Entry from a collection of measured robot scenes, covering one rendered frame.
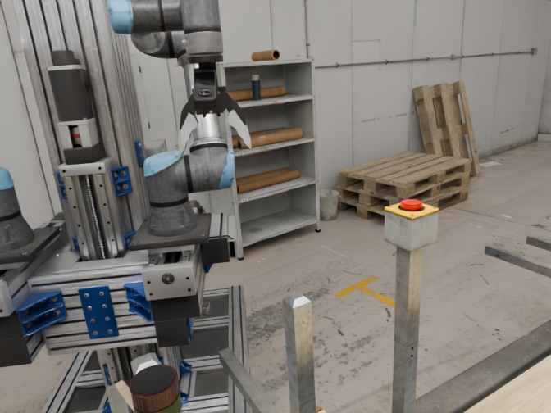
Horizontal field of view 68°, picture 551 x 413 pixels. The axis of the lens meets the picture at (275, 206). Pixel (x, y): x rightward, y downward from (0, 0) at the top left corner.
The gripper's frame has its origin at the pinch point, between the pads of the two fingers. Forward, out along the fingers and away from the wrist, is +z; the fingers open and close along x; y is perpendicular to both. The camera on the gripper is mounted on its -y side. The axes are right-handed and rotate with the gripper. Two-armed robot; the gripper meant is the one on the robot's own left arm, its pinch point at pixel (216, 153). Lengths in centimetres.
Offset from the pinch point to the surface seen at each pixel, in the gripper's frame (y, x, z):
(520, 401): -36, -50, 42
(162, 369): -42.3, 8.1, 20.3
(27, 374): 109, 120, 132
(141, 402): -47, 10, 21
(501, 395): -34, -47, 42
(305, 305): -31.0, -13.2, 20.3
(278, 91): 275, -45, 1
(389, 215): -18.9, -31.8, 11.0
